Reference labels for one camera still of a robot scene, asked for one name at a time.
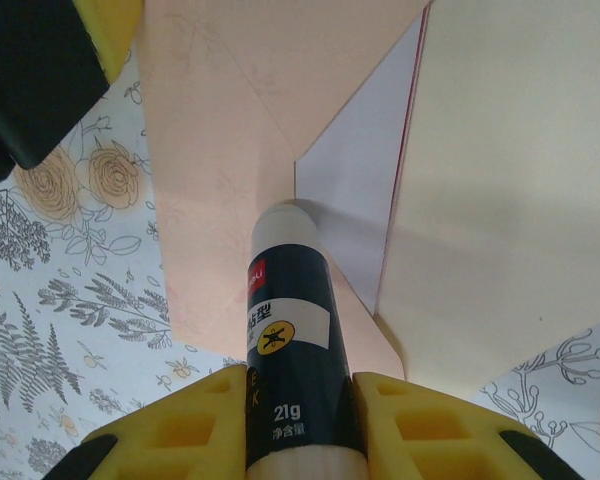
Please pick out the blue glue stick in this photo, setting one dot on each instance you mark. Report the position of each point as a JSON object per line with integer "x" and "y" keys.
{"x": 300, "y": 350}

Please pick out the peach paper envelope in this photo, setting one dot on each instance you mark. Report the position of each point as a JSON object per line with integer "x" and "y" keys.
{"x": 205, "y": 150}

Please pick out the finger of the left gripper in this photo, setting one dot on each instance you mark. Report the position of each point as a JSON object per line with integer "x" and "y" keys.
{"x": 40, "y": 65}

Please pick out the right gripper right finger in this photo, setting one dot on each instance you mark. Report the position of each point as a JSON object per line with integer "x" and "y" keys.
{"x": 430, "y": 440}

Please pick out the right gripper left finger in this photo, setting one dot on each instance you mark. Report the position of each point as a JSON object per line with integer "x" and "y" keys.
{"x": 180, "y": 435}

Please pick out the floral patterned table cover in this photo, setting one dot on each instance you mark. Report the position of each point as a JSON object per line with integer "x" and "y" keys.
{"x": 55, "y": 300}

